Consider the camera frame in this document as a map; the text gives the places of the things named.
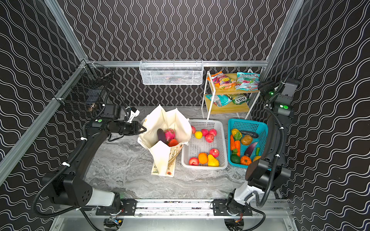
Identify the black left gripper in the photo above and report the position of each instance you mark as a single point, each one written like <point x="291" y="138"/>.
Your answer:
<point x="134" y="127"/>

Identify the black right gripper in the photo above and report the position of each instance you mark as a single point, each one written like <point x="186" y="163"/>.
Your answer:
<point x="266" y="87"/>

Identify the purple eggplant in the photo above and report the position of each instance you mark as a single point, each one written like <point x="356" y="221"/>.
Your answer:
<point x="250" y="149"/>
<point x="161" y="136"/>

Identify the pink dragon fruit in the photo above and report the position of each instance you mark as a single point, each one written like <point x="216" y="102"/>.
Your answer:
<point x="169" y="134"/>

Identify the red bell pepper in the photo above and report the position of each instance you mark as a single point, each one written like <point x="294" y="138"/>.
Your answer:
<point x="172" y="143"/>

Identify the cream canvas grocery bag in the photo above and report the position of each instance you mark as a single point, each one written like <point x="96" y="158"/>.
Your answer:
<point x="164" y="156"/>

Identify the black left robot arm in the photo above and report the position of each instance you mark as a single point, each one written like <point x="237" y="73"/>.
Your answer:
<point x="67" y="186"/>

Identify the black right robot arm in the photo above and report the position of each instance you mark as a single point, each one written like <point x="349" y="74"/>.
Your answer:
<point x="270" y="171"/>

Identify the teal pink snack bag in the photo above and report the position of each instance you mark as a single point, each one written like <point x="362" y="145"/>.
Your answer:
<point x="247" y="81"/>

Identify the green white snack bag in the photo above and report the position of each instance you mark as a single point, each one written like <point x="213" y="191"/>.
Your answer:
<point x="238" y="99"/>

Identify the orange snack bag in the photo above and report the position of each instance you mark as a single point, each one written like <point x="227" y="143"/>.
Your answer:
<point x="222" y="81"/>

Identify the teal snack bag lower shelf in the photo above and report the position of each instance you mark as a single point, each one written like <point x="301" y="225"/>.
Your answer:
<point x="219" y="100"/>

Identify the white wooden two-tier shelf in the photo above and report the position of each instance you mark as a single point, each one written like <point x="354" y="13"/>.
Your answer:
<point x="211" y="93"/>

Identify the dark green cucumber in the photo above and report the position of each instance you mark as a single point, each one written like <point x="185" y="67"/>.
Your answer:
<point x="254" y="135"/>

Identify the yellow bell pepper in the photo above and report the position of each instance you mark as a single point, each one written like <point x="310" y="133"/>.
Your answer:
<point x="237" y="135"/>

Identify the teal plastic basket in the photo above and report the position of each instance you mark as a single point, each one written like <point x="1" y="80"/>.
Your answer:
<point x="247" y="125"/>

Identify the brown potato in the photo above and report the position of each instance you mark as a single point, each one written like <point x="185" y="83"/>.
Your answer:
<point x="246" y="140"/>

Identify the orange carrot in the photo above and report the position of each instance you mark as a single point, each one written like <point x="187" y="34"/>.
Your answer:
<point x="232" y="143"/>
<point x="237" y="148"/>

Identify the white plastic basket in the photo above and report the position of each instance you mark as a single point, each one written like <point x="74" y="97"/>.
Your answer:
<point x="197" y="146"/>

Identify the yellow lemon with leaves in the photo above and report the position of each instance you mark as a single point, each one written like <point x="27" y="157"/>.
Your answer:
<point x="198" y="135"/>

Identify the orange pumpkin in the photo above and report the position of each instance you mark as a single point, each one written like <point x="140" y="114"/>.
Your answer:
<point x="245" y="160"/>

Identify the green vegetable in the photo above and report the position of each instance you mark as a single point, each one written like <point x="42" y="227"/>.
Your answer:
<point x="235" y="159"/>

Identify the orange crinkled fruit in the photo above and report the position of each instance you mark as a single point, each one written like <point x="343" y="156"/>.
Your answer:
<point x="203" y="158"/>

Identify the yellow pear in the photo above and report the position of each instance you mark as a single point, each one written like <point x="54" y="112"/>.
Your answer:
<point x="212" y="161"/>

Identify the black wire wall basket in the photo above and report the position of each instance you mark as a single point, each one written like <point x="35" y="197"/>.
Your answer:
<point x="86" y="96"/>

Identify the white wire wall basket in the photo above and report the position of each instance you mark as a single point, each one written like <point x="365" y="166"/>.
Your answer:
<point x="171" y="72"/>

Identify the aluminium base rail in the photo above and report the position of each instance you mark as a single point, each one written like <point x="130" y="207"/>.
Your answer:
<point x="173" y="208"/>

